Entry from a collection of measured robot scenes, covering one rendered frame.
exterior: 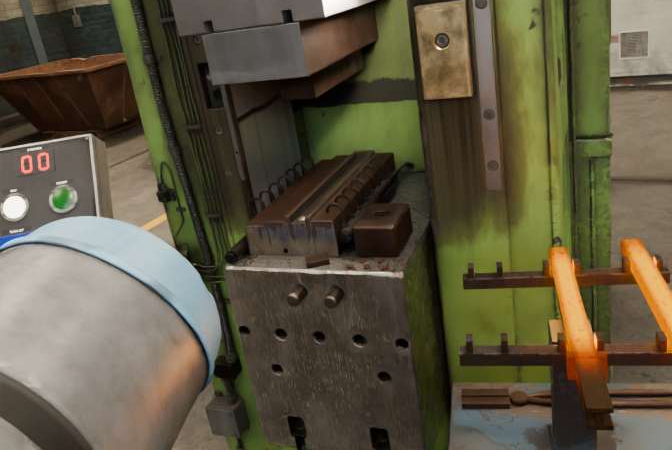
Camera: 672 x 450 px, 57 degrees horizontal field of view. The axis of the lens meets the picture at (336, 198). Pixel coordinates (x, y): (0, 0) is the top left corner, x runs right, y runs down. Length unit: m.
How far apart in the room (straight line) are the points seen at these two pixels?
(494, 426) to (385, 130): 0.80
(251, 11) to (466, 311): 0.75
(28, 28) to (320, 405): 9.67
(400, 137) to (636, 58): 4.88
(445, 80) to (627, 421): 0.66
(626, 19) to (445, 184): 5.15
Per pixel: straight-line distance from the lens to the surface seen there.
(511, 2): 1.17
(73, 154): 1.40
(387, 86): 1.59
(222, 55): 1.20
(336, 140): 1.68
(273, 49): 1.14
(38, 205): 1.41
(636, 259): 1.08
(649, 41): 6.33
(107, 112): 7.71
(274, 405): 1.44
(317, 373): 1.33
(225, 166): 1.44
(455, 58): 1.17
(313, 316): 1.25
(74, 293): 0.26
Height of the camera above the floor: 1.44
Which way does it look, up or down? 20 degrees down
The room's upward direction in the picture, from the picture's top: 9 degrees counter-clockwise
